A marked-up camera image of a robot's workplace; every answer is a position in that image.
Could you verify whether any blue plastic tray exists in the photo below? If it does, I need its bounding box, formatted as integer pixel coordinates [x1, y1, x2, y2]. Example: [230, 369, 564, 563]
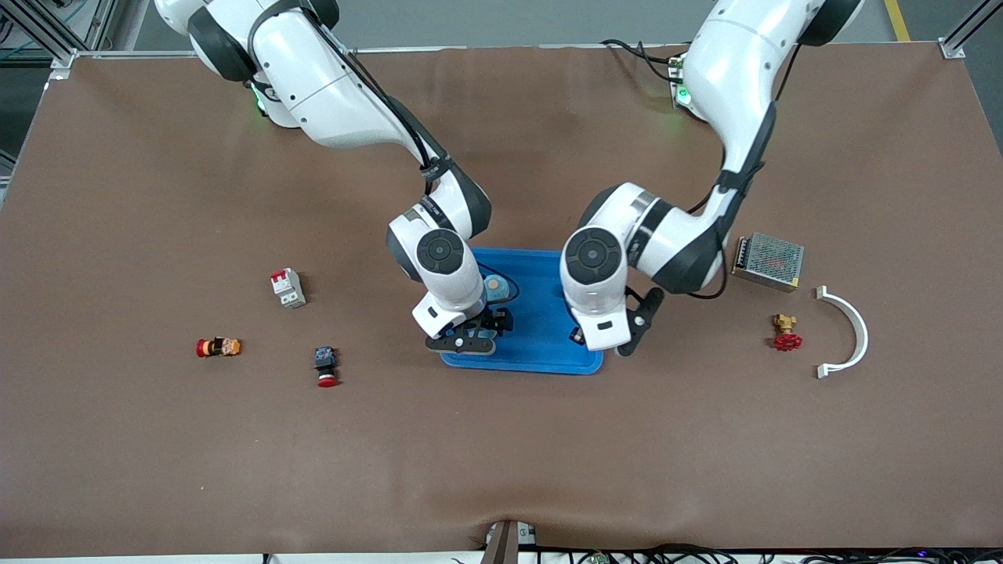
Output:
[439, 248, 605, 375]

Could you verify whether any red emergency stop button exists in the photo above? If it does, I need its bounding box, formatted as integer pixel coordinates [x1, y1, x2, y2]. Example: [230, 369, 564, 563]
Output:
[313, 346, 341, 389]

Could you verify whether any brown table mat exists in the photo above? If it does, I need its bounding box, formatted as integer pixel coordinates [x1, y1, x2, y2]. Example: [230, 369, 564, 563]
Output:
[0, 43, 1003, 559]

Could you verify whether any white red circuit breaker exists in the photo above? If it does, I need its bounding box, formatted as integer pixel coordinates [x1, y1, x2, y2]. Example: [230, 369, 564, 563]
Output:
[270, 267, 307, 309]

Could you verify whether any metal mesh power supply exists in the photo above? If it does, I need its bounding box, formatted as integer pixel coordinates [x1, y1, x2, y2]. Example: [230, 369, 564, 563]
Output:
[731, 232, 806, 293]

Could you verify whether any brass valve red handwheel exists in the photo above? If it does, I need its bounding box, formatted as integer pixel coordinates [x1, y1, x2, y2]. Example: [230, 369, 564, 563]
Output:
[771, 313, 803, 352]

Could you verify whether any white half-round pipe clamp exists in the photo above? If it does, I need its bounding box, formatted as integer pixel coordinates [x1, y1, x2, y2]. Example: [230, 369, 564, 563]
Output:
[815, 285, 869, 380]

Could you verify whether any black base cable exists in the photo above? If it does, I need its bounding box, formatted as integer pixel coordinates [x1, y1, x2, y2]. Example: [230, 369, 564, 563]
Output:
[599, 38, 679, 79]

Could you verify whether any aluminium frame profile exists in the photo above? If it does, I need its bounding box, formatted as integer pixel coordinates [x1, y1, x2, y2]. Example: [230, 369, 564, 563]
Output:
[939, 0, 1003, 60]
[0, 0, 118, 71]

